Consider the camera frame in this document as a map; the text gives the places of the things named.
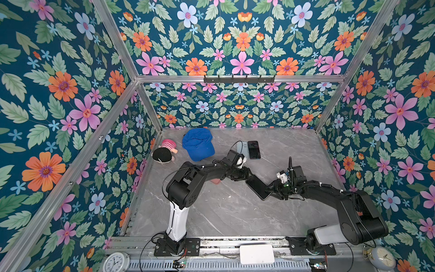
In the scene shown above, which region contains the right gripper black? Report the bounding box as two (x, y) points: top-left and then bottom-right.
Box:
(263, 178), (296, 199)

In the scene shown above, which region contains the black phone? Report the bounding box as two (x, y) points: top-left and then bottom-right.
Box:
(246, 176), (271, 201)
(248, 141), (261, 160)

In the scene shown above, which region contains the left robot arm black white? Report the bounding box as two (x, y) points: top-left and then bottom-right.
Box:
(157, 150), (254, 256)

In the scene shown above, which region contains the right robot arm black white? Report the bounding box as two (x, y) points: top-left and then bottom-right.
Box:
(263, 166), (389, 253)

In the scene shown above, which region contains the pink phone case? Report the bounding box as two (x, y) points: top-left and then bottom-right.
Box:
(210, 179), (222, 185)

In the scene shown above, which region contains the black phone beside blue case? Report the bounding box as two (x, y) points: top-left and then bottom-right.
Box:
(248, 141), (261, 160)

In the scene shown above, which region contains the light blue phone case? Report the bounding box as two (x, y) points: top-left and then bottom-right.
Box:
(236, 141), (249, 159)

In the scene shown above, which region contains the blue baseball cap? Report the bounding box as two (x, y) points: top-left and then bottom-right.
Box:
(182, 128), (215, 162)

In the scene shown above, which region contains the plush doll pink hat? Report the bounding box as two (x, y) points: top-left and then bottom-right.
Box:
(152, 139), (178, 164)

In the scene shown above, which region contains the cream alarm clock right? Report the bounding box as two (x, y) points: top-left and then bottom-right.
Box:
(363, 244), (396, 272)

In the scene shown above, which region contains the white round clock left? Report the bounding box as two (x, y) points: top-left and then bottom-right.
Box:
(103, 252), (130, 272)

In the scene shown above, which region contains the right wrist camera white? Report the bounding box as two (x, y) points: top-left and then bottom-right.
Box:
(276, 171), (288, 184)

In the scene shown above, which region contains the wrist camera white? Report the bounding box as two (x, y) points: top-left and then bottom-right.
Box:
(276, 171), (288, 184)
(236, 157), (247, 168)

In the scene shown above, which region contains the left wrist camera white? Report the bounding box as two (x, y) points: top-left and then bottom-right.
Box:
(236, 157), (247, 168)

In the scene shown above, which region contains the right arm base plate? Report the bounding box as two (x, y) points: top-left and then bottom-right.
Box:
(285, 236), (336, 256)

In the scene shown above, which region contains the white box on rail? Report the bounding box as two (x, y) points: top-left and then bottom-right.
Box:
(239, 244), (275, 265)

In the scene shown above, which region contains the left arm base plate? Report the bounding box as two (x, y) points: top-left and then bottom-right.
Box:
(154, 238), (201, 257)

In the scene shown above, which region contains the black hook bar on frame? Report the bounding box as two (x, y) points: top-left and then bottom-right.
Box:
(203, 75), (275, 85)

